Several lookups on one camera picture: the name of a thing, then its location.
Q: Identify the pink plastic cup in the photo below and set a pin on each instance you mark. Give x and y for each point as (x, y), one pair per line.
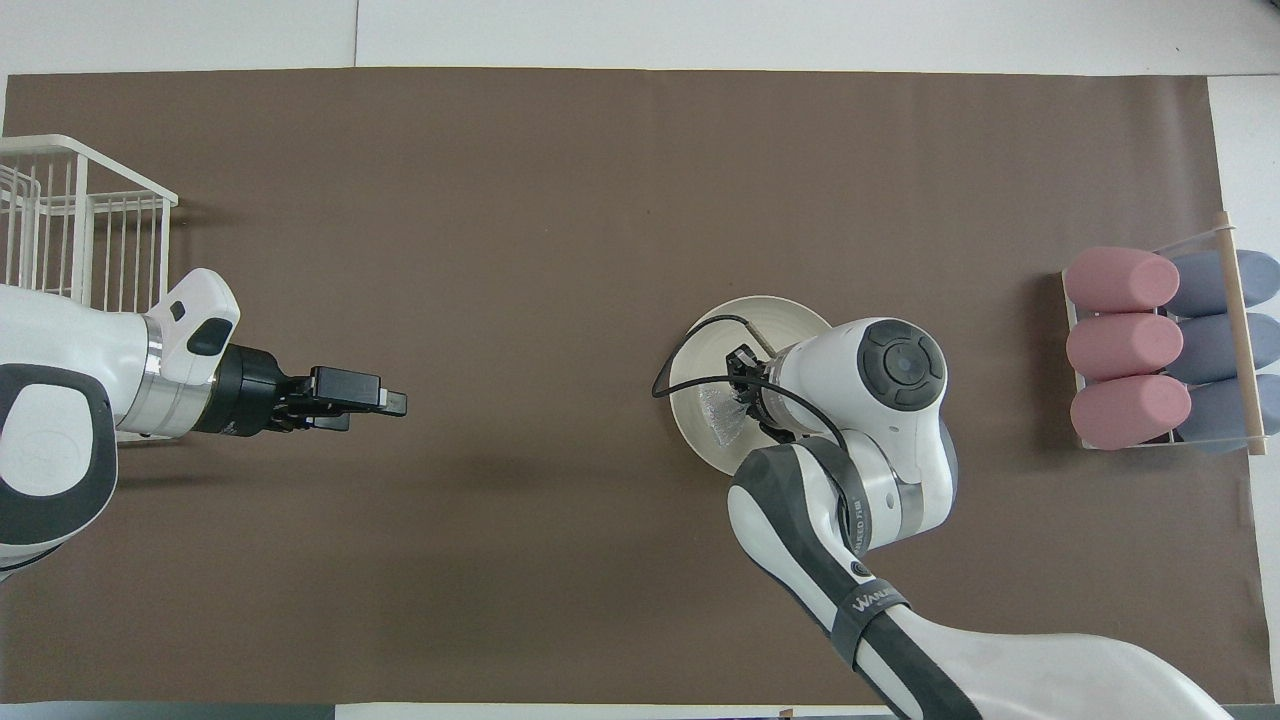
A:
(1120, 280)
(1130, 412)
(1125, 347)

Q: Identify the cream round plate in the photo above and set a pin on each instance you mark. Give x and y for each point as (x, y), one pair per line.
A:
(700, 455)

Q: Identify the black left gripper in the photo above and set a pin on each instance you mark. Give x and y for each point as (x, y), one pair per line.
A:
(250, 395)

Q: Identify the brown table mat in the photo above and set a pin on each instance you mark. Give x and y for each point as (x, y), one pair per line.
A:
(500, 250)

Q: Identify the white cup rack wooden rod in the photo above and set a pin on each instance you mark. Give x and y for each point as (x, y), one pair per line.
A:
(1238, 330)

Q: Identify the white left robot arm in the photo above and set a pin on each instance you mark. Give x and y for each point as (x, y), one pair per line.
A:
(60, 340)

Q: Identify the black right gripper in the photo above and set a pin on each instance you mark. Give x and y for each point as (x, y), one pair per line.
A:
(768, 415)

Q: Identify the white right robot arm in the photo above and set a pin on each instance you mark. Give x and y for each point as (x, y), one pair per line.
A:
(905, 440)

